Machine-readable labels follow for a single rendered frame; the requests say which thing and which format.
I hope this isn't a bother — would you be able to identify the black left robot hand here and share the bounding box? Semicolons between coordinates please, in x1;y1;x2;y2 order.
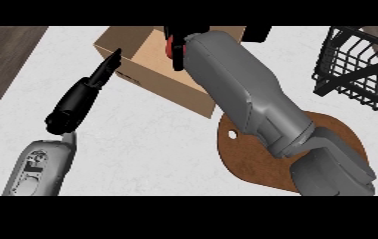
45;47;125;136

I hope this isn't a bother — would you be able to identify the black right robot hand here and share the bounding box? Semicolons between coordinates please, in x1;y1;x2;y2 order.
163;26;274;73

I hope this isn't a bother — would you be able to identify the red bell pepper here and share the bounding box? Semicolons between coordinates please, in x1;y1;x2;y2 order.
166;35;188;60

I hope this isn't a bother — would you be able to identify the cardboard box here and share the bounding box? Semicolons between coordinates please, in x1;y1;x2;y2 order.
92;26;249;120

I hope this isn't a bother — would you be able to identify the brown wooden cutting board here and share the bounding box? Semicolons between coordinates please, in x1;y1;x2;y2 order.
216;110;371;194

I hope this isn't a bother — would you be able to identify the black wire basket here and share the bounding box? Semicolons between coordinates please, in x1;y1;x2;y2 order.
312;26;378;112

